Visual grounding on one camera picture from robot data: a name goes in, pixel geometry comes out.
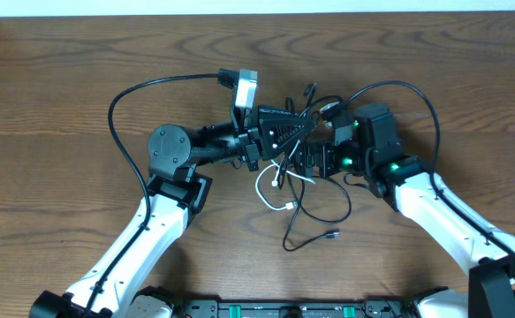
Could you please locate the white cable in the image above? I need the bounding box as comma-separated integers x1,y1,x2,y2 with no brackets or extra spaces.
254,139,316,212

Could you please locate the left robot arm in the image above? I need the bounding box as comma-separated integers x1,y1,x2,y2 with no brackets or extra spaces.
29,69,315,318

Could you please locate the right camera cable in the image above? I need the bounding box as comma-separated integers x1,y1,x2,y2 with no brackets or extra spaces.
345,79,515,284

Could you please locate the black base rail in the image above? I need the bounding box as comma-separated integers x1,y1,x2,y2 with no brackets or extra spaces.
126,286,470,318

